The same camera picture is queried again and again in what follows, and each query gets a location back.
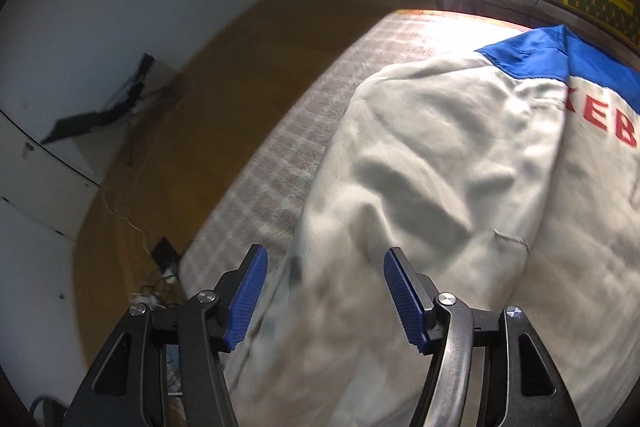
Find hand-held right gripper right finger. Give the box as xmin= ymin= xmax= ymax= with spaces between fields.
xmin=383 ymin=247 xmax=584 ymax=427

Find small black box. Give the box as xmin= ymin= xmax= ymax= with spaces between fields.
xmin=151 ymin=236 xmax=182 ymax=269

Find black angular object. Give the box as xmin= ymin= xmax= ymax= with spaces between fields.
xmin=41 ymin=52 xmax=182 ymax=145

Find white and blue jacket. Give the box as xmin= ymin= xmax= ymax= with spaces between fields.
xmin=222 ymin=24 xmax=640 ymax=427

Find checked bed mat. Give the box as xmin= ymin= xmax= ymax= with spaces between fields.
xmin=177 ymin=8 xmax=533 ymax=373

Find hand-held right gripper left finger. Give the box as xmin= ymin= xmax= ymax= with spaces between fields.
xmin=62 ymin=244 xmax=269 ymax=427

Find white cable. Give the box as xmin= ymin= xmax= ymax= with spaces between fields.
xmin=99 ymin=189 xmax=153 ymax=260

